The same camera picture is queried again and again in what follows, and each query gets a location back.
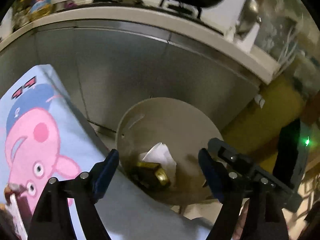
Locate white tissue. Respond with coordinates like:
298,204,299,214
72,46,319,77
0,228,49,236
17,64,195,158
138,142,177,183

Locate beige round trash bin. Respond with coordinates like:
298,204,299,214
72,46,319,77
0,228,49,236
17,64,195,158
116,98,222,205

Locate blue cartoon pig tablecloth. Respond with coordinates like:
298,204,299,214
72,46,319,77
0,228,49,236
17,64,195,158
1,64,209,239

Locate gas stove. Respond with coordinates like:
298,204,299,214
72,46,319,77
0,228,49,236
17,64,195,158
79,0,226,36

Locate grey cabinet fronts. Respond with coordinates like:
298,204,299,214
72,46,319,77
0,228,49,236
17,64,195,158
1,20,260,130

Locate cooking oil bottle blue label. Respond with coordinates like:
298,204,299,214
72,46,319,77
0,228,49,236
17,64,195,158
29,0,53,22

